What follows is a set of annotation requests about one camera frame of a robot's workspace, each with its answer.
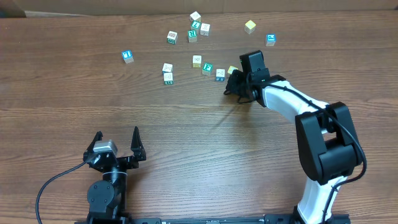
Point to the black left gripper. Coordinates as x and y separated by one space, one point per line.
138 154

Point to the green-top R block rear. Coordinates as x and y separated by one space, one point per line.
192 36

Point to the blue-top block far left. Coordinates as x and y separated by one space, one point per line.
127 56

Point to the blue P letter block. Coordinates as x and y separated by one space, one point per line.
270 40

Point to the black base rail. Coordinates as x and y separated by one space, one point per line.
217 220

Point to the blue-sided wooden block rear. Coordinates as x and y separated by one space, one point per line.
205 29

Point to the yellow-sided wooden block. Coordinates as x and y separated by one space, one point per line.
196 61

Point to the blue T letter block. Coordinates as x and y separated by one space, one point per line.
220 75

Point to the yellow-top wooden block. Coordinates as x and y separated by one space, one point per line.
231 70

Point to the rear plain wooden block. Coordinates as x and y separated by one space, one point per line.
195 16

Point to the plain top wooden block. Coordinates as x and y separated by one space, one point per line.
167 68

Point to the yellow-top block far right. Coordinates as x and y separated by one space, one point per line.
249 27

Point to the green B letter block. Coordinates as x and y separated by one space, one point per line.
172 37

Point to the green R letter block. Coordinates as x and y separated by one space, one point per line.
168 78

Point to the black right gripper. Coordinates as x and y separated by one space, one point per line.
232 86

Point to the green L letter block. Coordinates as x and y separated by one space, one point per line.
195 25

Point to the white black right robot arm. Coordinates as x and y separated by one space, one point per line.
328 147

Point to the green F letter block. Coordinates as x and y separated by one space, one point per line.
207 69

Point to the plain wooden block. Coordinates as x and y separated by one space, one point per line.
195 16
167 68

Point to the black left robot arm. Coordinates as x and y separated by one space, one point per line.
107 197

